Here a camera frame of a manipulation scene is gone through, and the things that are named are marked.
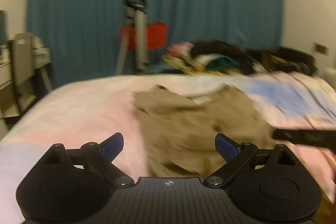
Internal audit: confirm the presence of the silver camera tripod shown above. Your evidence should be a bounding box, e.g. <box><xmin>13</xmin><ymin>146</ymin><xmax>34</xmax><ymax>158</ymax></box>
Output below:
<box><xmin>114</xmin><ymin>0</ymin><xmax>149</xmax><ymax>76</ymax></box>

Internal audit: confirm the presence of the white desk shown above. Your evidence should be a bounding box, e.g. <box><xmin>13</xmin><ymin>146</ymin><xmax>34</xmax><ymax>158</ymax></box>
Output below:
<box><xmin>0</xmin><ymin>40</ymin><xmax>53</xmax><ymax>119</ymax></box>

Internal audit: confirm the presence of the wall power outlet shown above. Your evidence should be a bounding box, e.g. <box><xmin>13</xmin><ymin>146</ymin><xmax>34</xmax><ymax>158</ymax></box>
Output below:
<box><xmin>314</xmin><ymin>43</ymin><xmax>329</xmax><ymax>56</ymax></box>

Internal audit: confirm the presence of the pastel tie-dye bedspread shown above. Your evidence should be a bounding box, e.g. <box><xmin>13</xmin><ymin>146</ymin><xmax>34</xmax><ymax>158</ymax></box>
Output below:
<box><xmin>1</xmin><ymin>72</ymin><xmax>335</xmax><ymax>223</ymax></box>

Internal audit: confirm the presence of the red basket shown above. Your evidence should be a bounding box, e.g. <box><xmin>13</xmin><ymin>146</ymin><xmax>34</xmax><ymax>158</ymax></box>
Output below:
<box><xmin>120</xmin><ymin>22</ymin><xmax>169</xmax><ymax>51</ymax></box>

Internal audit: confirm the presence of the pile of assorted clothes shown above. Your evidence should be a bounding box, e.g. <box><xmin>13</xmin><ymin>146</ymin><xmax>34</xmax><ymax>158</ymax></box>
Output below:
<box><xmin>162</xmin><ymin>40</ymin><xmax>317</xmax><ymax>76</ymax></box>

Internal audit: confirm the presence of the tan t-shirt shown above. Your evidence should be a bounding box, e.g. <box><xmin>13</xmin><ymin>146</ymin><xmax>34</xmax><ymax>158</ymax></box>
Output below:
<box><xmin>133</xmin><ymin>85</ymin><xmax>276</xmax><ymax>178</ymax></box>

